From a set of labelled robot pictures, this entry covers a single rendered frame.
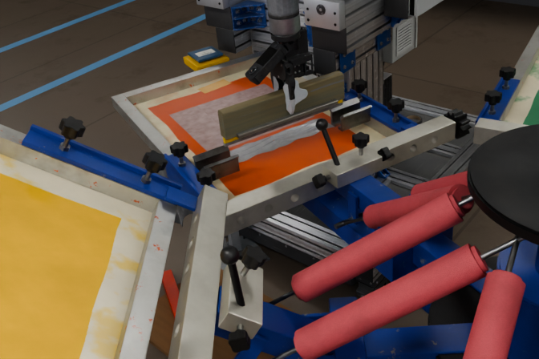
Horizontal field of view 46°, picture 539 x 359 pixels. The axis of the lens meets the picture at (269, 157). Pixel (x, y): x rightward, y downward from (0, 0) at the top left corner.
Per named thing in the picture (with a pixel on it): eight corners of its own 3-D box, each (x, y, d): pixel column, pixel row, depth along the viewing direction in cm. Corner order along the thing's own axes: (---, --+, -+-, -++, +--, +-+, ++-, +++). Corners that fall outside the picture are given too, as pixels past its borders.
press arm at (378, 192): (334, 190, 148) (334, 172, 146) (355, 181, 150) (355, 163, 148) (382, 227, 135) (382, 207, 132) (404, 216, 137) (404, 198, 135)
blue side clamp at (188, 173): (167, 176, 170) (162, 154, 166) (184, 170, 172) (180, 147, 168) (216, 233, 147) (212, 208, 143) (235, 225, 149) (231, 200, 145)
